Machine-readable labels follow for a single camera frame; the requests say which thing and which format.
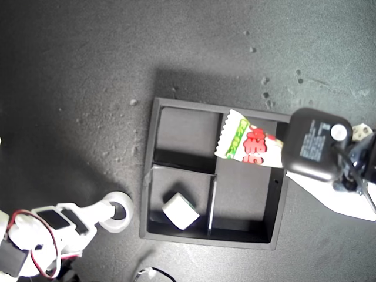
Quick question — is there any white tape roll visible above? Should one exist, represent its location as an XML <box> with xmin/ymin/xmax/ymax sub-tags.
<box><xmin>98</xmin><ymin>191</ymin><xmax>135</xmax><ymax>234</ymax></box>
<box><xmin>162</xmin><ymin>192</ymin><xmax>201</xmax><ymax>231</ymax></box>

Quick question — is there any black compartment tray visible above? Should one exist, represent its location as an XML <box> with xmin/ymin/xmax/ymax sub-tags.
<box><xmin>139</xmin><ymin>97</ymin><xmax>294</xmax><ymax>251</ymax></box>

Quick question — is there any white cable tag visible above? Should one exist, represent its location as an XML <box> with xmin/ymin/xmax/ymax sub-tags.
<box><xmin>137</xmin><ymin>266</ymin><xmax>157</xmax><ymax>280</ymax></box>

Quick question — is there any green red snack bar wrapper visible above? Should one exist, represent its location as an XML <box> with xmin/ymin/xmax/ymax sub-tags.
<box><xmin>214</xmin><ymin>109</ymin><xmax>285</xmax><ymax>169</ymax></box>

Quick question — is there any red arm wire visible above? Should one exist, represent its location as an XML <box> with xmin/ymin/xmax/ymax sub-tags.
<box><xmin>8</xmin><ymin>209</ymin><xmax>62</xmax><ymax>279</ymax></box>

